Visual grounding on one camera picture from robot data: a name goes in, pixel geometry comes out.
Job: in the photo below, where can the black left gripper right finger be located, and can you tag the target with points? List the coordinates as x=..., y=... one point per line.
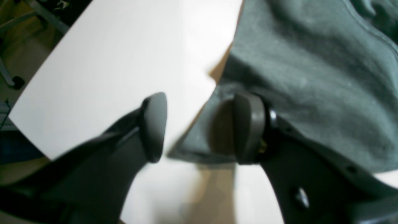
x=313, y=184

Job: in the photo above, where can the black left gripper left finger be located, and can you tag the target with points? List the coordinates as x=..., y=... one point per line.
x=89, y=184

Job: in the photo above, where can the dark grey t-shirt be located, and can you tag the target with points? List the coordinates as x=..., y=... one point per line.
x=328, y=67

